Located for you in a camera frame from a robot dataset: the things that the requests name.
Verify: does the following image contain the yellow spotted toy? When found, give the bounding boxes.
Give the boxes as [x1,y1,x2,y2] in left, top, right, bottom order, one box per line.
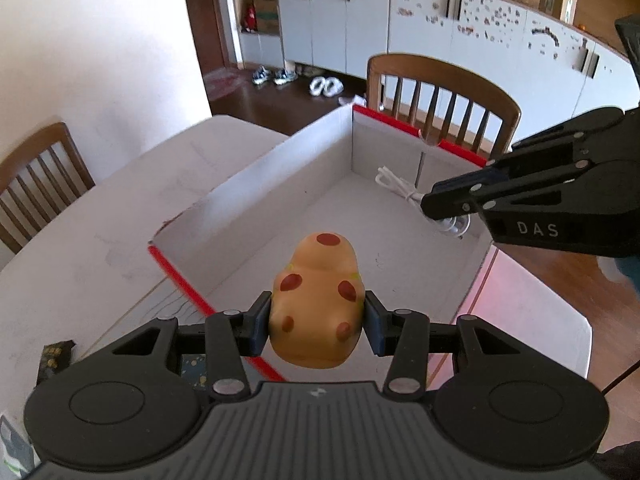
[269,232,366,370]

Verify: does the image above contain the black snack packet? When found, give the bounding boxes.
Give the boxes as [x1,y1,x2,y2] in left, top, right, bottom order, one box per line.
[36,340,76,385]

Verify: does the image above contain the wooden chair by cabinets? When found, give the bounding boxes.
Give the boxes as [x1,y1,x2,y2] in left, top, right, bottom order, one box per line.
[366,53,522,157]

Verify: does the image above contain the red white cardboard box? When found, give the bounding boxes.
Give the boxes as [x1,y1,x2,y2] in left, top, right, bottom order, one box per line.
[147,103,500,384]

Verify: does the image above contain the white slippers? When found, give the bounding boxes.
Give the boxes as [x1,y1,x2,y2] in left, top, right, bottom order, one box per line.
[309,76,344,98]

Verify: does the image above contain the right sneaker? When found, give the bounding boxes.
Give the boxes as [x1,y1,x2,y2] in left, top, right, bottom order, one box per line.
[273,68,298,86]

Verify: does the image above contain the sneaker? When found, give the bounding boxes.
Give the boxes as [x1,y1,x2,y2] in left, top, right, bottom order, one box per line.
[273,68,298,86]
[252,66,272,86]

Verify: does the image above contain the left sneaker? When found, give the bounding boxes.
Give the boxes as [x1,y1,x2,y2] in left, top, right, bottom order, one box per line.
[252,66,272,86]

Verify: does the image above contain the cardboard box in shelf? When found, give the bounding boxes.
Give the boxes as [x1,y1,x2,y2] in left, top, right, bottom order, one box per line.
[253,0,280,36]

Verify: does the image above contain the white cable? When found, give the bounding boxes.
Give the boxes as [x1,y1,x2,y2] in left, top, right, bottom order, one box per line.
[374,164,472,239]

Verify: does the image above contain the white wall cabinets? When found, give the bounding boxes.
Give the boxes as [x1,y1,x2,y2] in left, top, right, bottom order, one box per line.
[256,0,639,140]

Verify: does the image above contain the wooden chair by wall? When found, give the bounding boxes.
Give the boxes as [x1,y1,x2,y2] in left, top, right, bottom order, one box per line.
[1,122,96,254]

